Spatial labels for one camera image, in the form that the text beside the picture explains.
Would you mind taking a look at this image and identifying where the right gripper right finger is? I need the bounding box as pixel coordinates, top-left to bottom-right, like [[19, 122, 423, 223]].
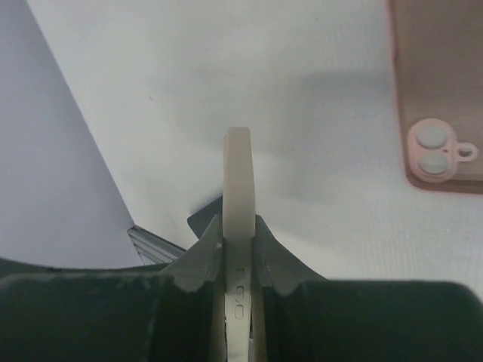
[[252, 218, 482, 361]]

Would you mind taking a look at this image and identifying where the pink phone case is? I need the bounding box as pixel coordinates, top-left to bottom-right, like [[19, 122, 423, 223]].
[[386, 1, 482, 195]]

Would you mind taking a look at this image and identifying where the beige phone with case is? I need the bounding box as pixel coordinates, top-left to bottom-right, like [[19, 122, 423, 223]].
[[222, 127, 256, 361]]

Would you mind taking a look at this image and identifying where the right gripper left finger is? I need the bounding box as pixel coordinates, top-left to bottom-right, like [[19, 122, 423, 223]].
[[1, 216, 223, 361]]

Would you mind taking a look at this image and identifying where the left aluminium frame post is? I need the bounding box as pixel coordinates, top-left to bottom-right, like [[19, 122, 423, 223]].
[[128, 225, 186, 264]]

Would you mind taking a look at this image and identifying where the blue smartphone black screen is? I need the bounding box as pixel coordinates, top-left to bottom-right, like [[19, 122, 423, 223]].
[[187, 196, 223, 239]]

